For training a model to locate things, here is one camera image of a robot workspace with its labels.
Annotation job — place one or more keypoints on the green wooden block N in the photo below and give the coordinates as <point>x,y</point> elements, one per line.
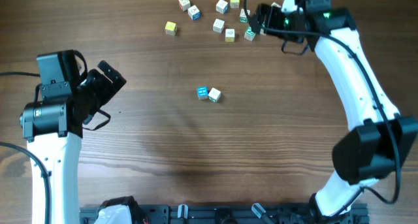
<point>262,31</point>

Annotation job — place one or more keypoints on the blue wooden letter block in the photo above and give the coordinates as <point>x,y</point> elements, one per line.
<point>202,92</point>

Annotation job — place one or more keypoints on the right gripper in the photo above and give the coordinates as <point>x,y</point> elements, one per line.
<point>272,13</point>

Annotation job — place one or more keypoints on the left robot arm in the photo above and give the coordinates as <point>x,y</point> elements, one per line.
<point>54,141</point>

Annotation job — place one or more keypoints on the yellow wooden block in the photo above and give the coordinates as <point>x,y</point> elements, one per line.
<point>234,3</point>
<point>171,28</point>

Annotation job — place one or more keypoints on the blue-edged wooden block A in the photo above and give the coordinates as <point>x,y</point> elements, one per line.
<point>194,13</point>

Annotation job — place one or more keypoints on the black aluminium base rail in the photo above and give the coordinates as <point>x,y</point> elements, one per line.
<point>284,213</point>

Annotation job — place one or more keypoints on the green wooden block Z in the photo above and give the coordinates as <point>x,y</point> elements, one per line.
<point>249,34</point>

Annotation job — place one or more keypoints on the red-edged wooden block top left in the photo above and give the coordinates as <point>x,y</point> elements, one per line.
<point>184,4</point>

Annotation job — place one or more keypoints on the blue-edged wooden block P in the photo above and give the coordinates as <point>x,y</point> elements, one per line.
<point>222,6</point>

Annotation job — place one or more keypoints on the plain wooden block centre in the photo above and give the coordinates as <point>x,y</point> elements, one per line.
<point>218,25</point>

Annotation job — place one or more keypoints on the yellow-edged wooden block K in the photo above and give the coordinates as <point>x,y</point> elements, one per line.
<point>229,35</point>

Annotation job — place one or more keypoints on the plain wooden block bird picture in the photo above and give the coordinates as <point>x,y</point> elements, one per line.
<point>275,5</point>

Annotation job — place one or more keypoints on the teal-edged wooden block V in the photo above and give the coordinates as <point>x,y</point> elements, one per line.
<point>214,95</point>

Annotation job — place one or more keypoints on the yellow wooden block top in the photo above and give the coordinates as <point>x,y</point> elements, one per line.
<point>234,3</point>

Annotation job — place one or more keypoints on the dark green block Z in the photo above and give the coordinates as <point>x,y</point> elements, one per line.
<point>243,16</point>

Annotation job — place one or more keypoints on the yellow wooden block left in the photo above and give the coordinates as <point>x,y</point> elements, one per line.
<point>171,28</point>

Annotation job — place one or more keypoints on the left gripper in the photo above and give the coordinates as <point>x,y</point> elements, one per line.
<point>107,88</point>

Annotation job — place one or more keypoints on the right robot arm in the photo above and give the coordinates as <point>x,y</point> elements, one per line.
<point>379,138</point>

